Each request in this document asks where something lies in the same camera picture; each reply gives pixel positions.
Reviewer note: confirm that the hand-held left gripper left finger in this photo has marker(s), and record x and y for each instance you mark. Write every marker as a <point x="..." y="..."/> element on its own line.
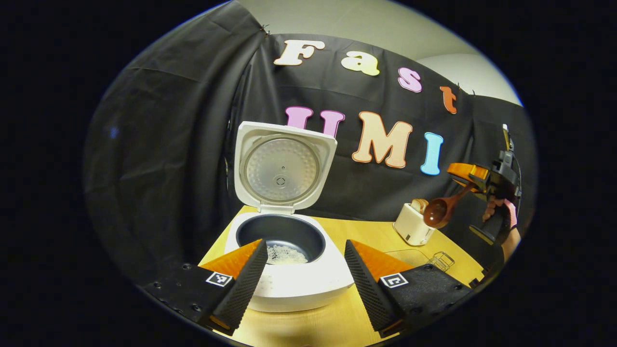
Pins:
<point x="246" y="289"/>

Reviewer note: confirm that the black backdrop cloth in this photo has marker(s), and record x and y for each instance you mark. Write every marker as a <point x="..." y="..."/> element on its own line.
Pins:
<point x="154" y="168"/>

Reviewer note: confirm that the clear chopstick holder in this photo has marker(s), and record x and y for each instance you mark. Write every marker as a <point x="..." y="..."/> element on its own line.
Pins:
<point x="441" y="261"/>

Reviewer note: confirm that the brown wooden spoon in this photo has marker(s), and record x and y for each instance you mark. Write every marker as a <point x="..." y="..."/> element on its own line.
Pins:
<point x="436" y="214"/>

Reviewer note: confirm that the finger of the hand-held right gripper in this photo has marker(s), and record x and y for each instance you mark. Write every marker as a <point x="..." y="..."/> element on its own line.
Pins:
<point x="467" y="174"/>

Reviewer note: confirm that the white toaster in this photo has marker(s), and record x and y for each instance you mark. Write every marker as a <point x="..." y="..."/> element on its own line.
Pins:
<point x="409" y="229"/>

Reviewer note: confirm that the white rice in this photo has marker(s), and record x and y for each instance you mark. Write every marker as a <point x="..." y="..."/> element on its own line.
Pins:
<point x="287" y="254"/>

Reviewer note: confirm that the white rice cooker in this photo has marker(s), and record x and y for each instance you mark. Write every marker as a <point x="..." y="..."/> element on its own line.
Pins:
<point x="299" y="289"/>

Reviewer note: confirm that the toasted bread slice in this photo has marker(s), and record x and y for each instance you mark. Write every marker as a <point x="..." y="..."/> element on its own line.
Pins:
<point x="425" y="203"/>
<point x="415" y="206"/>

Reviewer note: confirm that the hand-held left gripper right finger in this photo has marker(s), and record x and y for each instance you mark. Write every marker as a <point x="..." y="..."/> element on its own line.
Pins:
<point x="368" y="291"/>

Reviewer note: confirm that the clear plastic rice container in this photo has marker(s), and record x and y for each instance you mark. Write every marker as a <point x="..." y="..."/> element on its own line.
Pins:
<point x="405" y="255"/>

